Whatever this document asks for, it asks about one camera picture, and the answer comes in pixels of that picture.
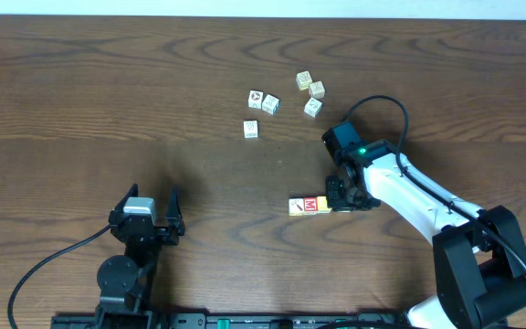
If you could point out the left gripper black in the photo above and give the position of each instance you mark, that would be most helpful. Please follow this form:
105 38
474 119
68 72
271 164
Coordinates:
162 231

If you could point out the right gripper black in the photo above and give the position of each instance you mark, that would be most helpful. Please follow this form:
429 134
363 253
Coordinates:
334 199

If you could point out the yellow top wooden block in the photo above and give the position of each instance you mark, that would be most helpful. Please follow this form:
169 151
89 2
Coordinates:
322 204

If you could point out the red letter M block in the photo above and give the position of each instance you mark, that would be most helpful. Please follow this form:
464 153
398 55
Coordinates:
310 205

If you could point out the hammer picture yellow block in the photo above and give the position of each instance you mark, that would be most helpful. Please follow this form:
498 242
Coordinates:
296 207

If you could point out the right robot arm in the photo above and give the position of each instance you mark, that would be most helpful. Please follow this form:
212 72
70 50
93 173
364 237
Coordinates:
479 254

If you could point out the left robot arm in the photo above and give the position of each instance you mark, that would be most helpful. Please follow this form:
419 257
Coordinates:
126 281

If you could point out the white block centre right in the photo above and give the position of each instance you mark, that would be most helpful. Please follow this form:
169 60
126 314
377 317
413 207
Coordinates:
313 107

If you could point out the tan block red side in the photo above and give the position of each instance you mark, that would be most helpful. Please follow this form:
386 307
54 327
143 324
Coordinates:
316 90

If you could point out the umbrella blue edged block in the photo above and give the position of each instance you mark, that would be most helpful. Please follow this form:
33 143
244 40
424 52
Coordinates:
270 104

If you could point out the white block lower left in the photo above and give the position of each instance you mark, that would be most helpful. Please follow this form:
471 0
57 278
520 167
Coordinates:
250 129

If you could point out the tan block yellow side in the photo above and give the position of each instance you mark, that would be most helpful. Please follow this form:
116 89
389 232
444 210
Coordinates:
303 80

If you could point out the ball picture white block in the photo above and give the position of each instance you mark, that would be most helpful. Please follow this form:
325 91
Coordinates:
255 99

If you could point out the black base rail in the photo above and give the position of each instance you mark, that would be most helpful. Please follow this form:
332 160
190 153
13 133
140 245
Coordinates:
225 321

